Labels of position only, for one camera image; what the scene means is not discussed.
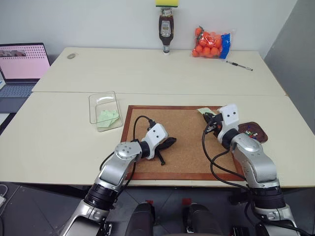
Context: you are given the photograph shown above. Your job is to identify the grey laptop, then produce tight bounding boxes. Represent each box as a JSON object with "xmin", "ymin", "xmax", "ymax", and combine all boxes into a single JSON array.
[{"xmin": 0, "ymin": 43, "xmax": 51, "ymax": 99}]

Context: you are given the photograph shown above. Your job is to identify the black and white pen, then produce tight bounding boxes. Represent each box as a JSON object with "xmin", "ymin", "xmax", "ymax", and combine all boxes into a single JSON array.
[{"xmin": 225, "ymin": 60, "xmax": 254, "ymax": 72}]

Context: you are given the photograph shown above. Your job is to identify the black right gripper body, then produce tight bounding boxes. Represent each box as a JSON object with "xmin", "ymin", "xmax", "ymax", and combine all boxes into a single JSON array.
[{"xmin": 207, "ymin": 112, "xmax": 224, "ymax": 135}]

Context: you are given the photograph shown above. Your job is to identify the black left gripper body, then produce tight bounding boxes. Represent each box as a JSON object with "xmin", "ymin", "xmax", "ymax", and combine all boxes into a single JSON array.
[{"xmin": 154, "ymin": 140, "xmax": 169, "ymax": 154}]

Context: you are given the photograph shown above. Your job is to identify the white charger with cable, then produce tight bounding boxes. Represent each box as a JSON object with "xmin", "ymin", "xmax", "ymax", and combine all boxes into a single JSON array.
[{"xmin": 0, "ymin": 183, "xmax": 8, "ymax": 207}]

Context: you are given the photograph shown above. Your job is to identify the clear plastic box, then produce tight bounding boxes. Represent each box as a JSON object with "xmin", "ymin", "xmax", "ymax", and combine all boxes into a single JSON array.
[{"xmin": 88, "ymin": 90, "xmax": 124, "ymax": 133}]

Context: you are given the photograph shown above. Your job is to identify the green sticky note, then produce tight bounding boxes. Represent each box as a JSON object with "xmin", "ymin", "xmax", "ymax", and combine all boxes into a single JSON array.
[
  {"xmin": 96, "ymin": 110, "xmax": 116, "ymax": 129},
  {"xmin": 196, "ymin": 106, "xmax": 218, "ymax": 116},
  {"xmin": 109, "ymin": 110, "xmax": 121, "ymax": 125}
]

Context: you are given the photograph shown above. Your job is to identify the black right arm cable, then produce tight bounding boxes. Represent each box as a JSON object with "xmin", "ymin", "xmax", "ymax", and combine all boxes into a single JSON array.
[{"xmin": 201, "ymin": 124, "xmax": 251, "ymax": 191}]

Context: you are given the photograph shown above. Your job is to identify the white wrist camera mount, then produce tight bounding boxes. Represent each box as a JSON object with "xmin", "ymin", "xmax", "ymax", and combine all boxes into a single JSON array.
[
  {"xmin": 217, "ymin": 103, "xmax": 241, "ymax": 141},
  {"xmin": 141, "ymin": 123, "xmax": 169, "ymax": 160}
]

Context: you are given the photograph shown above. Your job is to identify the brown sauce bottle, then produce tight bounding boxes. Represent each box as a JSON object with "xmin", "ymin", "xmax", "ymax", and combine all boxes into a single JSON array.
[{"xmin": 158, "ymin": 7, "xmax": 176, "ymax": 56}]

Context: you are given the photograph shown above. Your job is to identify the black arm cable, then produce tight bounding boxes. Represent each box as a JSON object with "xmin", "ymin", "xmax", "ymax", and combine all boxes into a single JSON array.
[
  {"xmin": 132, "ymin": 115, "xmax": 156, "ymax": 143},
  {"xmin": 201, "ymin": 124, "xmax": 251, "ymax": 191}
]

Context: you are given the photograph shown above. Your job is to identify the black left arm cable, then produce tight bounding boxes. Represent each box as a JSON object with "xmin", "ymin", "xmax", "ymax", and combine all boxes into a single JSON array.
[{"xmin": 132, "ymin": 115, "xmax": 156, "ymax": 143}]

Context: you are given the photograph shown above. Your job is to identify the yellow and green sponge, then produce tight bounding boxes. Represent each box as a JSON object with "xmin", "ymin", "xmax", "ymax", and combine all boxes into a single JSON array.
[{"xmin": 155, "ymin": 0, "xmax": 180, "ymax": 9}]

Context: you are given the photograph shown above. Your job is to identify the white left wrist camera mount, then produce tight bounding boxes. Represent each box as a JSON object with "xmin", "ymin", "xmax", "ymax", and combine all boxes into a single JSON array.
[{"xmin": 141, "ymin": 123, "xmax": 169, "ymax": 160}]

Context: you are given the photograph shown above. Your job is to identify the brown wooden tray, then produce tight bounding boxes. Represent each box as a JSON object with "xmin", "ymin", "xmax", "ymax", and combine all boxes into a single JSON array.
[{"xmin": 237, "ymin": 121, "xmax": 269, "ymax": 144}]

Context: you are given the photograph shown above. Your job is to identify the bag of orange balls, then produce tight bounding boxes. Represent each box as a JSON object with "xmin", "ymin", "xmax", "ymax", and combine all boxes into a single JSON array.
[{"xmin": 190, "ymin": 24, "xmax": 237, "ymax": 60}]

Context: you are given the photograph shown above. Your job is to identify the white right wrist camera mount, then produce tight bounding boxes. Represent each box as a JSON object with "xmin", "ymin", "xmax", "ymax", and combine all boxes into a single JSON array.
[{"xmin": 217, "ymin": 103, "xmax": 241, "ymax": 141}]

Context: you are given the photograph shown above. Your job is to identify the dark rounded shape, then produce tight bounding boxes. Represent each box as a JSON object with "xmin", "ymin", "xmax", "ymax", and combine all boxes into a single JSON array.
[
  {"xmin": 125, "ymin": 201, "xmax": 156, "ymax": 236},
  {"xmin": 184, "ymin": 202, "xmax": 218, "ymax": 236}
]

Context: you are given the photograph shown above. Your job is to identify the cork board with wooden frame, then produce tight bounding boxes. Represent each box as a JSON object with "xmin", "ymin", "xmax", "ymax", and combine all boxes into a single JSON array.
[{"xmin": 120, "ymin": 105, "xmax": 247, "ymax": 181}]

